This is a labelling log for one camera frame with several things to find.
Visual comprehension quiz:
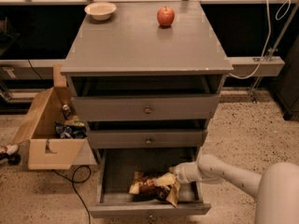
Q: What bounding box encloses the red apple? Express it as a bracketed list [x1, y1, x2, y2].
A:
[157, 7, 175, 27]

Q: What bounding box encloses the grey middle drawer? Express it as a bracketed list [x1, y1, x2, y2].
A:
[87, 129, 207, 148]

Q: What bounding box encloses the grey drawer cabinet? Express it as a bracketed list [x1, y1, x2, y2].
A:
[60, 0, 235, 161]

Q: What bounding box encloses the grey bottom drawer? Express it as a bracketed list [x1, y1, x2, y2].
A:
[89, 147, 210, 218]

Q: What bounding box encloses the grey wall ledge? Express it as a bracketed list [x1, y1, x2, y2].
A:
[230, 56, 285, 77]

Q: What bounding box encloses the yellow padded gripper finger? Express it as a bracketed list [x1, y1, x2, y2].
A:
[154, 173, 176, 187]

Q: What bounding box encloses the metal can in box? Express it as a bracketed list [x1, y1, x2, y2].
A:
[62, 105, 73, 119]

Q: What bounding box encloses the cardboard box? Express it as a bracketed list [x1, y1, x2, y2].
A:
[12, 64, 96, 170]

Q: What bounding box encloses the black floor cable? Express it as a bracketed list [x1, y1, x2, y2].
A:
[50, 164, 93, 224]

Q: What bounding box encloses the grey drawer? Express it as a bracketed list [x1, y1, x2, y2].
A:
[71, 95, 220, 121]
[89, 147, 210, 218]
[87, 129, 207, 148]

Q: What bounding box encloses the white clothed person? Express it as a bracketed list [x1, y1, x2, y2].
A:
[0, 145, 21, 165]

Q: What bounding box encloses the blue snack bag in box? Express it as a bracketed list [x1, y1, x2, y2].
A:
[54, 120, 87, 139]

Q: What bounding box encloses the brown chip bag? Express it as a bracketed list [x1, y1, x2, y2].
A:
[129, 172, 180, 206]

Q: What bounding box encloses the grey top drawer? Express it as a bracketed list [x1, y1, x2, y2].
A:
[71, 95, 220, 121]

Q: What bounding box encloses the white hanging cable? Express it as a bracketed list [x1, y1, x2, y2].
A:
[229, 0, 293, 80]

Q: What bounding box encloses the white bowl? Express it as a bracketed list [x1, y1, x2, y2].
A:
[84, 2, 117, 21]

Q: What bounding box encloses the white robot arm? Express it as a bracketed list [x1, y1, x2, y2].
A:
[154, 154, 299, 224]

